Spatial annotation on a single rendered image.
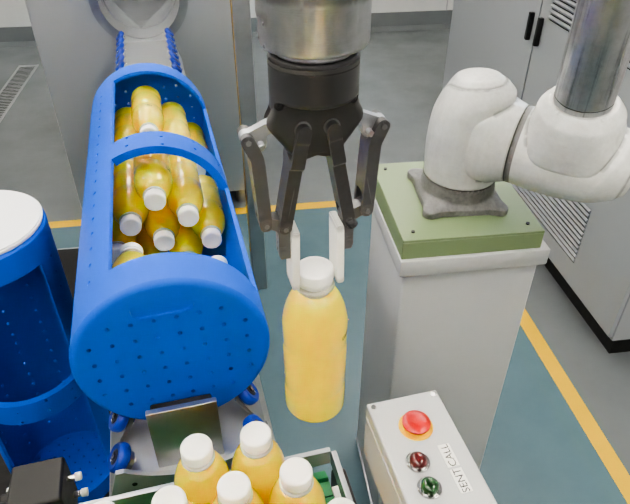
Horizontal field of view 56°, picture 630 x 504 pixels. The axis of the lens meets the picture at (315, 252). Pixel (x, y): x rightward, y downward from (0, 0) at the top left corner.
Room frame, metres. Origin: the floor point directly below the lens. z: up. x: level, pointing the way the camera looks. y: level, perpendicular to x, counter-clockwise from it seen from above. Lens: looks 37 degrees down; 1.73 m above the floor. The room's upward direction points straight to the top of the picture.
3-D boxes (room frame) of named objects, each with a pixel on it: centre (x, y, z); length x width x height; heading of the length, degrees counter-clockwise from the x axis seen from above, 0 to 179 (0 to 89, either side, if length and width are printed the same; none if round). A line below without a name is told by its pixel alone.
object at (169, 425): (0.56, 0.19, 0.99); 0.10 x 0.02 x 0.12; 105
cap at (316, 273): (0.48, 0.00, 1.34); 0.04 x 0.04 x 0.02
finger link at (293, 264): (0.48, 0.02, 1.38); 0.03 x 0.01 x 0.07; 15
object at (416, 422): (0.48, -0.13, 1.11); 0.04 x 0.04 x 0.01
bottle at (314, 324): (0.48, 0.00, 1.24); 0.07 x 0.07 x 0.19
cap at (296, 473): (0.41, 0.02, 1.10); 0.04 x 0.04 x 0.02
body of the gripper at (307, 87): (0.48, 0.00, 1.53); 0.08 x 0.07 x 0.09; 105
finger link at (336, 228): (0.49, -0.02, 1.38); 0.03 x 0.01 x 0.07; 15
